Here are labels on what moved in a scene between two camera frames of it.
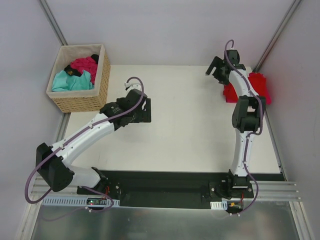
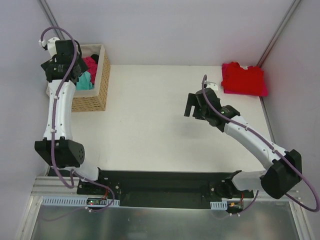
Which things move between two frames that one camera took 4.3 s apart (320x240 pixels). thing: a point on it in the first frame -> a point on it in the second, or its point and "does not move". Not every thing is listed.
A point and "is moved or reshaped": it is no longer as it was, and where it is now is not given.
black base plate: x=168 y=189 does not move
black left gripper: x=145 y=110 -> x=78 y=69
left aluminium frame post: x=57 y=30 does not move
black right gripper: x=219 y=69 -> x=198 y=107
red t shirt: x=257 y=81 is moved or reshaped
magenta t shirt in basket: x=87 y=64 does not move
